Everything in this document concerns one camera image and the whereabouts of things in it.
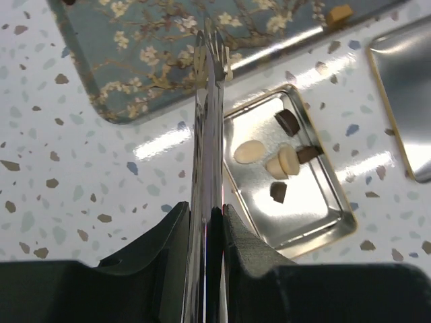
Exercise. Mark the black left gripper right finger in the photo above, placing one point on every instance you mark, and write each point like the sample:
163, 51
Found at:
264, 286

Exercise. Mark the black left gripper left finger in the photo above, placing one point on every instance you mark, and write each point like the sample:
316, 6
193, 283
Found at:
142, 282

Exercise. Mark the white heart chocolate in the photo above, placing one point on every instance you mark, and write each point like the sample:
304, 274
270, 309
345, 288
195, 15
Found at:
284, 164

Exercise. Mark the beige round chocolate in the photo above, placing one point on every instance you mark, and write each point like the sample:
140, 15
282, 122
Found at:
249, 152

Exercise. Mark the metal tongs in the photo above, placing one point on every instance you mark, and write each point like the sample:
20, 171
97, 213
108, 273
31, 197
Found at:
205, 253

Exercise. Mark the white square chocolate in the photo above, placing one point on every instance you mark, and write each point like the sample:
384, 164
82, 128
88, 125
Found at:
209, 63

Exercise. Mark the caramel cube chocolate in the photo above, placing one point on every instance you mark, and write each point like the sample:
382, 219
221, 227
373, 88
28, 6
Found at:
338, 15

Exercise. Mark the gold tin box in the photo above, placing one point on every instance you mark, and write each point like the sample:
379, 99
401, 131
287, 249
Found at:
288, 191

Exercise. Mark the blue floral serving tray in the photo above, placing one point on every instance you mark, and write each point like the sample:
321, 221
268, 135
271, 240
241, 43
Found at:
136, 57

